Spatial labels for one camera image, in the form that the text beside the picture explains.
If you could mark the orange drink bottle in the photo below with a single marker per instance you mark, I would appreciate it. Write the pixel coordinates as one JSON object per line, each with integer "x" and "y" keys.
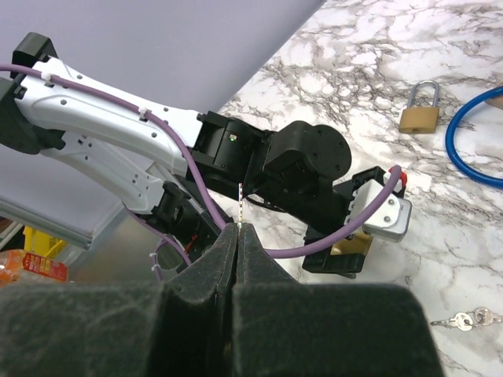
{"x": 19, "y": 266}

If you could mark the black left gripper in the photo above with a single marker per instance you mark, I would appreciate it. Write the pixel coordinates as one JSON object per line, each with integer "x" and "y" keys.
{"x": 330, "y": 217}

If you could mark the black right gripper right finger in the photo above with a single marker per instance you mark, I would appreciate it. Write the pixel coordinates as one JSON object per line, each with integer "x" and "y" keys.
{"x": 284, "y": 328}

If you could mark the silver key with ring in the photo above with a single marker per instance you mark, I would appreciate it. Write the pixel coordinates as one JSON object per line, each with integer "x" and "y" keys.
{"x": 240, "y": 205}

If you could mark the yellow plastic bin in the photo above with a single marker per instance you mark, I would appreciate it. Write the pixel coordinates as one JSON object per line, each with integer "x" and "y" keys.
{"x": 43, "y": 244}

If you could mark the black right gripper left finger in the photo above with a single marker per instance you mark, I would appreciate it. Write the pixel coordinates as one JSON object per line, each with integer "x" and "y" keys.
{"x": 177, "y": 328}

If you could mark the wooden board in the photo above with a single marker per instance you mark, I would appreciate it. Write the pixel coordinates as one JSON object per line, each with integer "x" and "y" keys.
{"x": 496, "y": 102}

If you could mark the brass padlock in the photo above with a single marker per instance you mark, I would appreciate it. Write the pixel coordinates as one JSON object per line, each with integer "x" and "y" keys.
{"x": 420, "y": 120}
{"x": 358, "y": 243}

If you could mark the spare silver keys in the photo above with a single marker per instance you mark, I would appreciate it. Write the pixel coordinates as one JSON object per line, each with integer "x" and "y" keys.
{"x": 466, "y": 321}

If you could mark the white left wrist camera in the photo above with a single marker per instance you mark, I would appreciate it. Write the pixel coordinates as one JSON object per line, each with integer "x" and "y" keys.
{"x": 377, "y": 207}

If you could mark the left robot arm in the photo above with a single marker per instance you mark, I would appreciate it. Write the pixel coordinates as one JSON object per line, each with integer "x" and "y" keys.
{"x": 163, "y": 163}

